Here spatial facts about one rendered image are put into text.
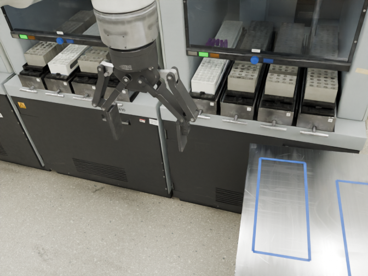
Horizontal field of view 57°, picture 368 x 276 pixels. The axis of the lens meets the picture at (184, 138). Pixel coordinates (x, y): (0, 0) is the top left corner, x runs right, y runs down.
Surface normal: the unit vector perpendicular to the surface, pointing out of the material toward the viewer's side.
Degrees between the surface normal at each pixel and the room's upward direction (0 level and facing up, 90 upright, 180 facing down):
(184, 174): 90
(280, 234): 0
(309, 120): 90
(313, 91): 90
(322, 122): 90
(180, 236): 0
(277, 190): 0
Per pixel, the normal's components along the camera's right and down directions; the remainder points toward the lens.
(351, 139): -0.31, 0.65
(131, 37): 0.22, 0.65
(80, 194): -0.07, -0.74
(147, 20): 0.75, 0.40
